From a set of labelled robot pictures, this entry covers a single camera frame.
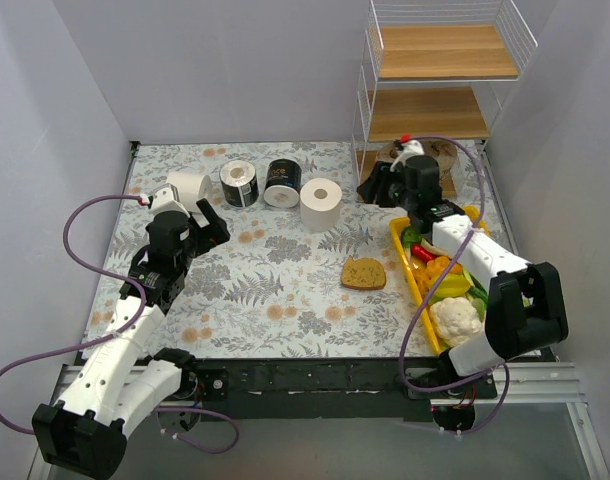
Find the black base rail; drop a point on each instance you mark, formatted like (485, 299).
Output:
(300, 388)

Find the brown roll cartoon print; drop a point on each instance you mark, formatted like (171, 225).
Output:
(388, 153)

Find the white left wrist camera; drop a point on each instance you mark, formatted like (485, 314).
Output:
(164, 199)

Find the white wire wooden shelf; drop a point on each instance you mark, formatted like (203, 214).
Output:
(436, 68)

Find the brown roll barcode label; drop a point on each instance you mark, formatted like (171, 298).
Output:
(443, 152)

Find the yellow green starfruit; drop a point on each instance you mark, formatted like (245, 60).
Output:
(452, 286)

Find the red chili pepper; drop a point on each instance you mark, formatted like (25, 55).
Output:
(422, 254)

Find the yellow plastic tray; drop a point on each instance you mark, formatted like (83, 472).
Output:
(436, 344)

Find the white cauliflower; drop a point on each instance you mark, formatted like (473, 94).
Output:
(455, 320)

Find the black wrapped roll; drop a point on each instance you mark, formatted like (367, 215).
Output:
(239, 183)
(283, 183)

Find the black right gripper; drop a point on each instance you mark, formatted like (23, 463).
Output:
(383, 183)

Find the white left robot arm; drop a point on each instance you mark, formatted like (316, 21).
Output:
(86, 429)

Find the white paper roll lying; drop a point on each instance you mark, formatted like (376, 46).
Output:
(191, 188)

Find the slice of brown bread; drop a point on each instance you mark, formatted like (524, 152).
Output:
(363, 274)

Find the orange bell pepper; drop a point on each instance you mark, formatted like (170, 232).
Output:
(437, 266)

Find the black wrapped roll right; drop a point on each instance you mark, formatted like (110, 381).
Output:
(283, 183)

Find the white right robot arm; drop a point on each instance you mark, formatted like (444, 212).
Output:
(525, 309)

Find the white paper roll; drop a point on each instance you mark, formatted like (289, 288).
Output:
(320, 204)
(191, 188)

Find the black wrapped roll left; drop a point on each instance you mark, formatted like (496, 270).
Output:
(239, 183)

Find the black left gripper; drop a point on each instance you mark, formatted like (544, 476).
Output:
(203, 230)

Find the green leafy vegetable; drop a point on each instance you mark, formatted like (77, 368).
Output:
(409, 237)

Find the floral patterned table mat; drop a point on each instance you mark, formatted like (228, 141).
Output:
(273, 290)

